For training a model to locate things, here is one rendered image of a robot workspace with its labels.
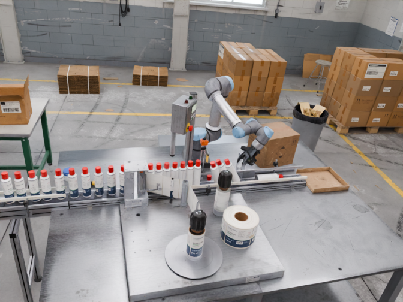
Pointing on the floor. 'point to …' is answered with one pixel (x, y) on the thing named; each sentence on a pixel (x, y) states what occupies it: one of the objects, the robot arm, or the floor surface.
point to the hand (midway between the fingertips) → (237, 168)
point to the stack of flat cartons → (78, 79)
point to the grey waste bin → (307, 132)
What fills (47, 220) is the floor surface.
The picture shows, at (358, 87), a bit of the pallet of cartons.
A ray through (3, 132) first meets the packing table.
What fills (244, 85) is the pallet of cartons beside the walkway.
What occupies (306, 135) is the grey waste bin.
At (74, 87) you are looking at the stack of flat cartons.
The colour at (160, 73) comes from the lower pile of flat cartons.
